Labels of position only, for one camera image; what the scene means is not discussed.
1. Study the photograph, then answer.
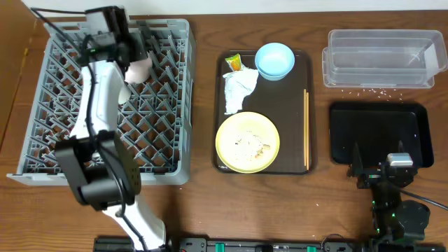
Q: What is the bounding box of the dark brown serving tray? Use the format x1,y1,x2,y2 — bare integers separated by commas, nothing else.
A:
211,50,316,176

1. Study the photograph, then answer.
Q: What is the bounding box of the light blue bowl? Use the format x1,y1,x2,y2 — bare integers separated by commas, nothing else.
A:
255,43,295,81

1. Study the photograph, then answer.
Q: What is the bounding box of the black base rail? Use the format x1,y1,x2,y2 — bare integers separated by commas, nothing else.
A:
92,236,448,252

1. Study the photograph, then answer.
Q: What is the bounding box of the white cup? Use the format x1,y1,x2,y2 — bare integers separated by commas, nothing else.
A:
118,85,132,105

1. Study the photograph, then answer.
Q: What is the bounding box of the clear plastic container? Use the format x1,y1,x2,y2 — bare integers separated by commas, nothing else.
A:
322,29,447,89

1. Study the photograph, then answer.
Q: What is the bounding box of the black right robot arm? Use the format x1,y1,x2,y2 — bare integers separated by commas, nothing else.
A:
347,145,431,252

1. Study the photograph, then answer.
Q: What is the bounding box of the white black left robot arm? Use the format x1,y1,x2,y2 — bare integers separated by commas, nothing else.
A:
55,6,167,251

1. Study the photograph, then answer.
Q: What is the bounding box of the grey dishwasher rack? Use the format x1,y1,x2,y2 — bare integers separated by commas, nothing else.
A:
10,19,196,186

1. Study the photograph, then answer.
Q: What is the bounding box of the yellow orange snack wrapper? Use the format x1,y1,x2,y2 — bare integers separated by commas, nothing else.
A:
225,53,242,71

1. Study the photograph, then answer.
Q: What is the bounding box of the black plastic bin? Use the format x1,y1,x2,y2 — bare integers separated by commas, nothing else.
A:
329,101,434,168

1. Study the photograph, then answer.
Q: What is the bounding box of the pink bowl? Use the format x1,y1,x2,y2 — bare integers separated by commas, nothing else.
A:
125,54,153,84

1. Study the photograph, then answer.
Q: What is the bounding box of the crumpled white napkin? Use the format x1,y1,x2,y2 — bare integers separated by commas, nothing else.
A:
223,67,259,115

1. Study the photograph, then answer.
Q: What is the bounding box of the yellow plate with rice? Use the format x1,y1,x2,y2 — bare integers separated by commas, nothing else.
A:
215,111,280,174

